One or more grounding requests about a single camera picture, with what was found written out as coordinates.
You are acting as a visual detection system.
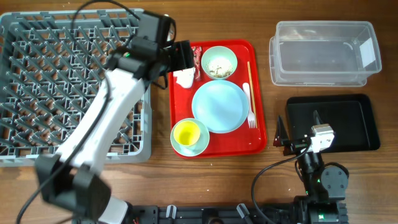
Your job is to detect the grey plastic dishwasher rack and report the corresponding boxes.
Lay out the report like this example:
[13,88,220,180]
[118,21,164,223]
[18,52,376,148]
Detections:
[1,9,142,167]

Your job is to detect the pale green saucer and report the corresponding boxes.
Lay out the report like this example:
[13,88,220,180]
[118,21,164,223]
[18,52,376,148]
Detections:
[170,118,210,157]

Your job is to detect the red plastic serving tray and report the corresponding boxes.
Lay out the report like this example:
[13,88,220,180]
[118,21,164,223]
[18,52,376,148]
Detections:
[169,40,267,159]

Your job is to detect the wooden chopstick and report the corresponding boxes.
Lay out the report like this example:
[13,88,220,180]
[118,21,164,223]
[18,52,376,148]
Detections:
[247,61,257,128]

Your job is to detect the red snack wrapper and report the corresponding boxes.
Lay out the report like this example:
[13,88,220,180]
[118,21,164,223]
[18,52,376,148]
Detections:
[192,46,202,82]

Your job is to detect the clear plastic bin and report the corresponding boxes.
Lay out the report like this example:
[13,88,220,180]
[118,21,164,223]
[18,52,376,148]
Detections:
[269,21,382,86]

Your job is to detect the yellow plastic cup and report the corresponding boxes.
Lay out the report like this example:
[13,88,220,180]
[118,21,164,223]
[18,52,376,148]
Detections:
[173,120,201,146]

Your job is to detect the large pale blue plate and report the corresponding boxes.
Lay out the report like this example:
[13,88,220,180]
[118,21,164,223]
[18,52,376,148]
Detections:
[192,80,249,134]

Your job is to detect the black plastic tray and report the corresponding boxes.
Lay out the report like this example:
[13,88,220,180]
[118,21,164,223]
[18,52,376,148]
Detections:
[286,94,381,153]

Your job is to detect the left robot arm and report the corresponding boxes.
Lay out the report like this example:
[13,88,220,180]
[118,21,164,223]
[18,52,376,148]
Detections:
[35,11,193,223]

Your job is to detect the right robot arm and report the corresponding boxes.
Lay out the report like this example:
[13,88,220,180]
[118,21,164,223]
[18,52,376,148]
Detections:
[273,111,349,224]

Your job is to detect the white paper napkin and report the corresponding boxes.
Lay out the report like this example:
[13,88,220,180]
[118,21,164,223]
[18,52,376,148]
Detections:
[173,67,195,89]

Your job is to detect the white plastic fork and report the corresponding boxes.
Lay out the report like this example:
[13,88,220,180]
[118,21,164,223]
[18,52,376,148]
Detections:
[243,83,257,128]

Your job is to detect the pale green bowl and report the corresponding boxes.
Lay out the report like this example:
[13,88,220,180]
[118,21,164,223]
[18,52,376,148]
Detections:
[201,46,238,80]

